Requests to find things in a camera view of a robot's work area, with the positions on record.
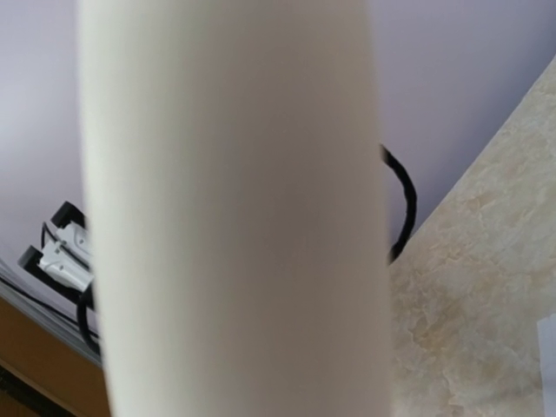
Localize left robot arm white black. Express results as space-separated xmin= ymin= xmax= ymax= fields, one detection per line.
xmin=18 ymin=202 xmax=100 ymax=354

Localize beige ornate letter paper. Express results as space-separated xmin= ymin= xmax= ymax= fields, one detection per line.
xmin=76 ymin=1 xmax=392 ymax=416

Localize front aluminium rail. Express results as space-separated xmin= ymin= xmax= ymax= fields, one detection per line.
xmin=1 ymin=260 xmax=102 ymax=368

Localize white sticker sheet with seals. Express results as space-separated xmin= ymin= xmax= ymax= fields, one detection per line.
xmin=537 ymin=314 xmax=555 ymax=394

